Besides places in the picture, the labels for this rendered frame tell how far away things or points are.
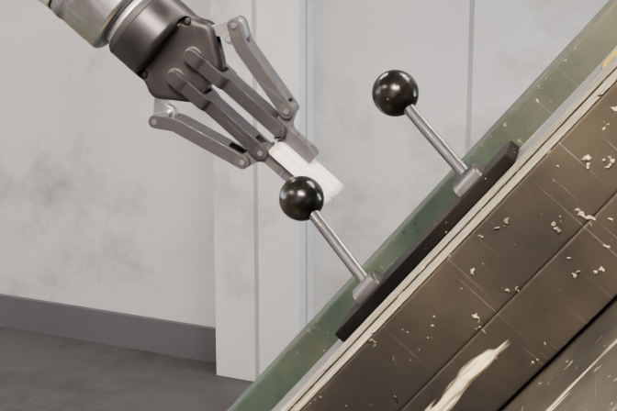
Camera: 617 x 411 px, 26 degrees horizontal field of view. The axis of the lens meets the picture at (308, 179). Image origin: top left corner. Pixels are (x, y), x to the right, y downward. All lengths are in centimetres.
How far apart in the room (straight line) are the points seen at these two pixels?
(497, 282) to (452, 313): 3
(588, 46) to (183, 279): 341
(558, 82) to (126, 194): 343
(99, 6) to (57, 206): 359
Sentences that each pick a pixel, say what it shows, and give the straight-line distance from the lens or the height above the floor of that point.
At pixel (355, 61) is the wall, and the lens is 409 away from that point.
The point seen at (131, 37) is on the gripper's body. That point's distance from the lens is 116.
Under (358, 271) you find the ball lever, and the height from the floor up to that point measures 136.
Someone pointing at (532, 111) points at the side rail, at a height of 146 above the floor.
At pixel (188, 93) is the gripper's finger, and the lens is 117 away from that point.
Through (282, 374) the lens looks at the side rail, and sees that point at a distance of 135.
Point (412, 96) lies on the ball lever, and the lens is 106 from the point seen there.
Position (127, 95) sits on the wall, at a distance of 448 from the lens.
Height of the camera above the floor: 169
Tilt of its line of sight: 14 degrees down
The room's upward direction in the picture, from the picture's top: straight up
